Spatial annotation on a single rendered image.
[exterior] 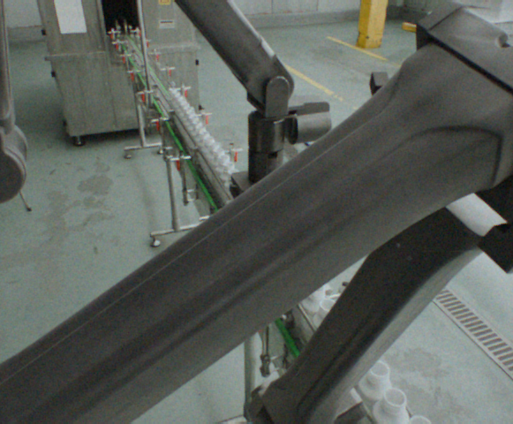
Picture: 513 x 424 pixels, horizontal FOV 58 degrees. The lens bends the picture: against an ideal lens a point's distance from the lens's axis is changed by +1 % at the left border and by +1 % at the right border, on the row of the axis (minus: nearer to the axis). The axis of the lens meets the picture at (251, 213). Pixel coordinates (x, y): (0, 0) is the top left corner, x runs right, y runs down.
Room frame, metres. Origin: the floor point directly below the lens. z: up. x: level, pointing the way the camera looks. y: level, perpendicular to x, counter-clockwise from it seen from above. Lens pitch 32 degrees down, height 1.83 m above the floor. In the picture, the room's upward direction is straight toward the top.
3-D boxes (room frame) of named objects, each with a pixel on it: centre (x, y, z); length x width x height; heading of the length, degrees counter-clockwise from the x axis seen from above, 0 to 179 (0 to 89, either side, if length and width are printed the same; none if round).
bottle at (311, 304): (0.77, -0.14, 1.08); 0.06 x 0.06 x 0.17
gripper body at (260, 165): (0.66, -0.02, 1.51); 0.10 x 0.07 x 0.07; 110
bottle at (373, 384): (0.55, -0.23, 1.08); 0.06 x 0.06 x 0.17
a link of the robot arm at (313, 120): (0.68, -0.06, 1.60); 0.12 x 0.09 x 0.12; 110
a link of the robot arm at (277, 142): (0.66, -0.03, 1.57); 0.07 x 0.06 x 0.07; 110
